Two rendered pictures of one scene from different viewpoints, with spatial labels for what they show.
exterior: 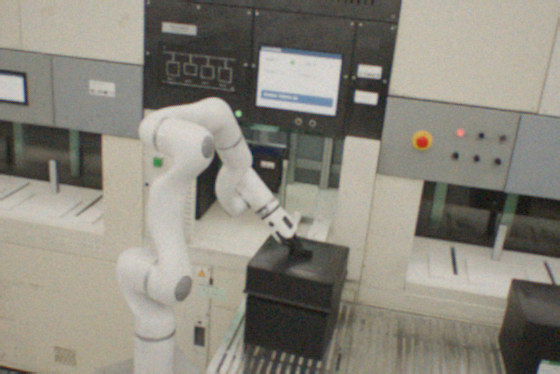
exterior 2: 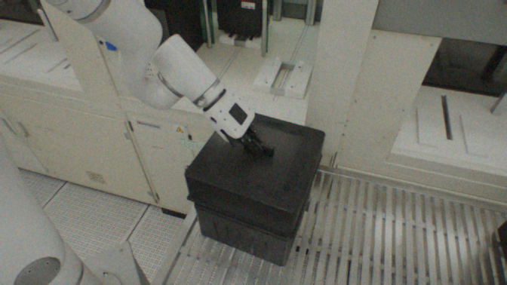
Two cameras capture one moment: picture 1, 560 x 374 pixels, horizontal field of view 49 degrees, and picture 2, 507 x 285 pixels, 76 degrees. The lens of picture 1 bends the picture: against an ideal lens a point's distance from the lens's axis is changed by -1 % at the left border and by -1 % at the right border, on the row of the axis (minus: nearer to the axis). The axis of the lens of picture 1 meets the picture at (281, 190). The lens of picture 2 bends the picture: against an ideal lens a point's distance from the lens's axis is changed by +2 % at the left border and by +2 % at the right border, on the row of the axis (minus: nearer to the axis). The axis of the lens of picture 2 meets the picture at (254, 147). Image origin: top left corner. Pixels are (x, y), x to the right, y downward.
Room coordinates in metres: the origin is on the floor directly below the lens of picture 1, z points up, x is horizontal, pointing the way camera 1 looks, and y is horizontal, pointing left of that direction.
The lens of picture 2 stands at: (1.29, -0.15, 1.66)
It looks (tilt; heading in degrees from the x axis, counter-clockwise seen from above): 46 degrees down; 8
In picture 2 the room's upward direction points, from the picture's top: straight up
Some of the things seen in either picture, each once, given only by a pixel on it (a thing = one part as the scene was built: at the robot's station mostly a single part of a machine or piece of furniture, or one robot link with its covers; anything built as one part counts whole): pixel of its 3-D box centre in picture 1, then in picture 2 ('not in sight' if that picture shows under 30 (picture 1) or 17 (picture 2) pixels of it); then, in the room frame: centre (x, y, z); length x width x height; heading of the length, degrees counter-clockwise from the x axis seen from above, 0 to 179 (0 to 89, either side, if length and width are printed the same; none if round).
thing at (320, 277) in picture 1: (299, 264); (258, 160); (1.85, -0.08, 1.02); 0.29 x 0.29 x 0.13; 75
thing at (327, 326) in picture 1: (294, 309); (258, 197); (1.85, -0.08, 0.85); 0.28 x 0.28 x 0.17; 75
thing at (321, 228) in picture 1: (304, 227); (283, 76); (2.44, -0.11, 0.89); 0.22 x 0.21 x 0.04; 170
